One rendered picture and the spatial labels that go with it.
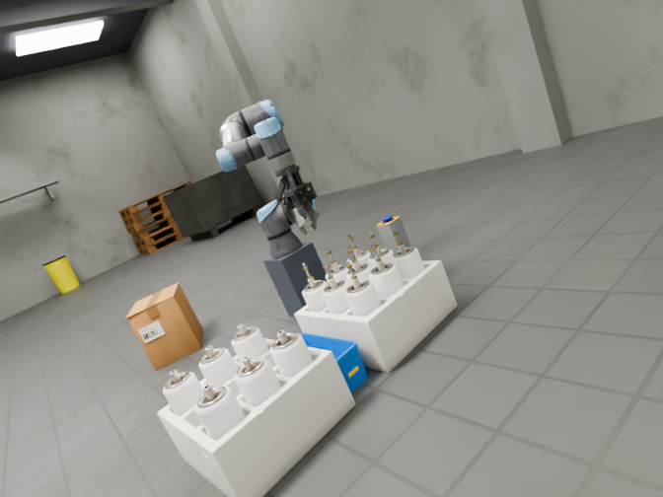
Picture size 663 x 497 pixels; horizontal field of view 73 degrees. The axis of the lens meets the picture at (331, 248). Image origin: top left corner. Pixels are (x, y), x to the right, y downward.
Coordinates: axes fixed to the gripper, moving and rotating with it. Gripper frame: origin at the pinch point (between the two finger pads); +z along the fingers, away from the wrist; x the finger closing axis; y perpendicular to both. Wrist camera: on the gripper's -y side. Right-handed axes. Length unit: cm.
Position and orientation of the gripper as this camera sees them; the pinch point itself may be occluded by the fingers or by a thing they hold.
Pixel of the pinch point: (308, 228)
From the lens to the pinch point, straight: 143.3
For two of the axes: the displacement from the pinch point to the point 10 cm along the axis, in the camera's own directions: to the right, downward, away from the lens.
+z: 3.8, 8.9, 2.4
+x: 7.6, -4.5, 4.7
